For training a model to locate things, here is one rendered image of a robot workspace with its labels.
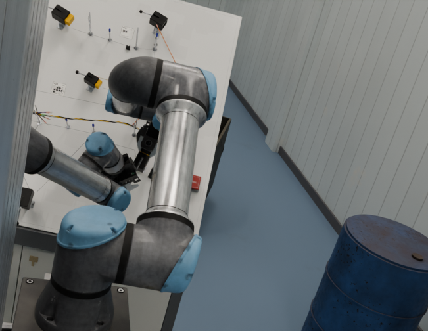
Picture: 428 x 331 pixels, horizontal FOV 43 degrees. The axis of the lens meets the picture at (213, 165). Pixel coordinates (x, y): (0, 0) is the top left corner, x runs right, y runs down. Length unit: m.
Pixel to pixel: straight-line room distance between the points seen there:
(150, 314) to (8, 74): 1.67
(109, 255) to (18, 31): 0.56
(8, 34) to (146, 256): 0.58
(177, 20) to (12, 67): 1.75
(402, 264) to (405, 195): 1.36
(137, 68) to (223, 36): 1.05
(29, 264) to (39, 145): 0.88
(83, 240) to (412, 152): 3.24
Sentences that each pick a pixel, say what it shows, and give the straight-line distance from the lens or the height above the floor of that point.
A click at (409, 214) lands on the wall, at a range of 3.93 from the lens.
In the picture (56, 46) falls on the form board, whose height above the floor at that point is 1.39.
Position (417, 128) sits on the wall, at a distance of 4.02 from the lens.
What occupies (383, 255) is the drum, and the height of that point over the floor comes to 0.80.
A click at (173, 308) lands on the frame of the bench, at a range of 2.11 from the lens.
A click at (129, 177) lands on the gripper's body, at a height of 1.15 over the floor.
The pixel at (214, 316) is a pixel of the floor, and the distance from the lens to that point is 3.23.
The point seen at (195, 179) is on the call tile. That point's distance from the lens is 1.98.
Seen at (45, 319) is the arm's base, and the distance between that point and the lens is 1.11.
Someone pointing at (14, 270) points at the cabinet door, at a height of 0.66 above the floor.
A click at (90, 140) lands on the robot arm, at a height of 1.29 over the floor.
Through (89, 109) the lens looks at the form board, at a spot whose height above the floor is 1.23.
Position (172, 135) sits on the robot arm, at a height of 1.51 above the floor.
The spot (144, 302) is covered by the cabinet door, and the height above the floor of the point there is 0.64.
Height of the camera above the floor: 1.90
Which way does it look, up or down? 21 degrees down
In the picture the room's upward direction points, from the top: 16 degrees clockwise
